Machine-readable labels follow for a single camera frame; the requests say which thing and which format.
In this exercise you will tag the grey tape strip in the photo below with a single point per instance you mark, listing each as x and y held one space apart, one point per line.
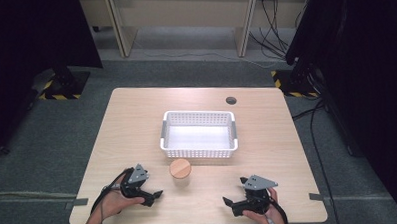
316 197
77 203

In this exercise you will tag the black curtain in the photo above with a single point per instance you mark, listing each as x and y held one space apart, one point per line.
21 64
369 86

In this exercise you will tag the beige desk frame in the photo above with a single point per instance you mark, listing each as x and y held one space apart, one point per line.
183 12

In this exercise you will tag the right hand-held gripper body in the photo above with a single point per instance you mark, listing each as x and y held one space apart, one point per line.
256 195

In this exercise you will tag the person's left hand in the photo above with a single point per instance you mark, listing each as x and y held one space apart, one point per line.
118 203

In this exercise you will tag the jar with round wooden lid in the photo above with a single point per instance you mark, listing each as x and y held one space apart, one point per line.
180 168

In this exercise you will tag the white plastic basket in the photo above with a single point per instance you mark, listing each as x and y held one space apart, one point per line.
198 135

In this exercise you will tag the stand base with hazard tape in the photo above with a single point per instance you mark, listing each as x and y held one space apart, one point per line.
65 86
294 85

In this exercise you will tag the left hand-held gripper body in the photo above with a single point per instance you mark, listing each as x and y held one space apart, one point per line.
137 176

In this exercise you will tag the person's right hand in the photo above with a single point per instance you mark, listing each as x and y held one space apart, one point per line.
269 216

